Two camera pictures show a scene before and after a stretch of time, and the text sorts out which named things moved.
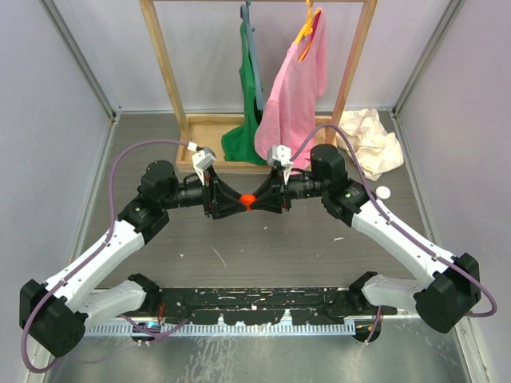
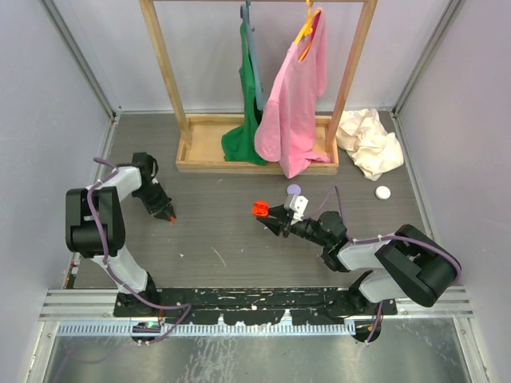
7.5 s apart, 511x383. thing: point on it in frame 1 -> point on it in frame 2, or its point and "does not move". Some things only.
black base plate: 310,306 does not move
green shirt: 239,145 does not move
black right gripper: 269,194 -> 282,217
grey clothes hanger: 245,14 does not move
